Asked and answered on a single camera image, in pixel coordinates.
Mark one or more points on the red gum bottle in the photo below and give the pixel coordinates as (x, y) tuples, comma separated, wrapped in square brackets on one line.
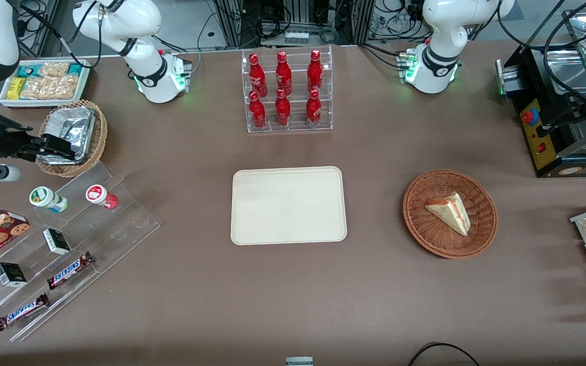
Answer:
[(100, 195)]

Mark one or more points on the small grey white box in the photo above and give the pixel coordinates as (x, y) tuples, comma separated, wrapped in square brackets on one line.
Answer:
[(299, 361)]

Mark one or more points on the white snack tray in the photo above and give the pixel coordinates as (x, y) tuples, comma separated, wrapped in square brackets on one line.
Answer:
[(3, 101)]

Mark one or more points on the white power strip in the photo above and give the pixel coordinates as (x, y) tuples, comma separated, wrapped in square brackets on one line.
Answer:
[(296, 37)]

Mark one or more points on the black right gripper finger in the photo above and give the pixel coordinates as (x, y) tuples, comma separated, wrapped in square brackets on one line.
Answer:
[(58, 143), (44, 155)]

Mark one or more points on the green yogurt cup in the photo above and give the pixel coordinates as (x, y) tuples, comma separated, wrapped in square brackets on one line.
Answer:
[(48, 199)]

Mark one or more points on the oval wicker basket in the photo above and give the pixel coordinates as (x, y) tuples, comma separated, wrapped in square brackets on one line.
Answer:
[(97, 137)]

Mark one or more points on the clear acrylic stepped shelf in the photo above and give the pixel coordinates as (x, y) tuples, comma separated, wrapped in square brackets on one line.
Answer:
[(120, 223)]

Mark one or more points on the silver foil pouch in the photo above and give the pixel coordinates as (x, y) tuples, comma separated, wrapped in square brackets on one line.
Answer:
[(77, 127)]

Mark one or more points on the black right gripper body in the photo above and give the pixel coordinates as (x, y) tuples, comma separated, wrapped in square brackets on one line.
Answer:
[(9, 143)]

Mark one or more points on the wrapped triangle sandwich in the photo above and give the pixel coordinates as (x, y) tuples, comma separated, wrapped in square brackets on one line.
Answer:
[(450, 213)]

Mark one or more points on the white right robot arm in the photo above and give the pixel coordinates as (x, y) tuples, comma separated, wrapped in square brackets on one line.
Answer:
[(156, 76)]

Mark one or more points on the beige plastic tray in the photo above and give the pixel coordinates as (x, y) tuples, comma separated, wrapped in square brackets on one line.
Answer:
[(288, 206)]

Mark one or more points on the small black box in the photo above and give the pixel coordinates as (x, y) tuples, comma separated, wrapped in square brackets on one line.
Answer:
[(10, 275), (57, 241)]

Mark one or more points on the black food warmer cabinet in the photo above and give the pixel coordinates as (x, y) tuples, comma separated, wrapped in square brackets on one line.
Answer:
[(552, 147)]

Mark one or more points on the yellow snack pack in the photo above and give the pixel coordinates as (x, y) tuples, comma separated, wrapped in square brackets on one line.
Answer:
[(16, 88)]

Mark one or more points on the red cola bottle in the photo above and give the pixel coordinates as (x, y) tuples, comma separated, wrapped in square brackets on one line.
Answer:
[(314, 111), (257, 113), (315, 72), (258, 76), (283, 111), (283, 75)]

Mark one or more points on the clear puffed snack bag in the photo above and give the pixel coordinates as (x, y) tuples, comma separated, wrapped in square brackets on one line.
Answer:
[(51, 87)]

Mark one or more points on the snickers bar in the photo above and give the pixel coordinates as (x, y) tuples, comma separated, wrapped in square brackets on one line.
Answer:
[(70, 270), (22, 311)]

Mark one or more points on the clear acrylic bottle rack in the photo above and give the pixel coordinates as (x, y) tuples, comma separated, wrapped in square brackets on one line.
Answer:
[(295, 127)]

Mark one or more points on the round brown wicker basket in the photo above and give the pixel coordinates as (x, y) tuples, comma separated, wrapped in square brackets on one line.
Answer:
[(425, 229)]

